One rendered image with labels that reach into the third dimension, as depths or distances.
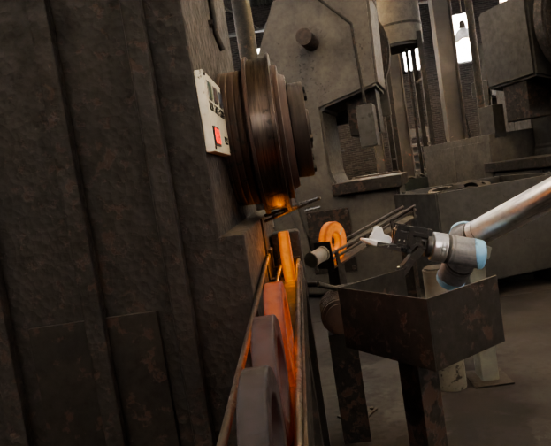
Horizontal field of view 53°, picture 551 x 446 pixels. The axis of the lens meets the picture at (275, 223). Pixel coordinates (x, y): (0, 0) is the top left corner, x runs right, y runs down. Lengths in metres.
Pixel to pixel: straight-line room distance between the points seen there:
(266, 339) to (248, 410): 0.19
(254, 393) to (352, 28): 3.84
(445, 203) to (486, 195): 0.30
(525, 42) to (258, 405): 4.70
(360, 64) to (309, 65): 0.39
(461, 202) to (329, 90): 1.34
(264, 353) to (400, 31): 9.87
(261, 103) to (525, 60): 3.82
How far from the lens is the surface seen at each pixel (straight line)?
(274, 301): 0.95
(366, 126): 4.10
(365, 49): 4.38
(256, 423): 0.60
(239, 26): 9.97
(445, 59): 10.69
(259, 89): 1.52
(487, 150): 5.51
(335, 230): 2.21
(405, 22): 10.56
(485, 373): 2.58
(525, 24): 5.12
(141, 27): 1.28
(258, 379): 0.63
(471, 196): 3.84
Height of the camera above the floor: 0.97
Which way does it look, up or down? 4 degrees down
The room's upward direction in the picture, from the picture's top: 9 degrees counter-clockwise
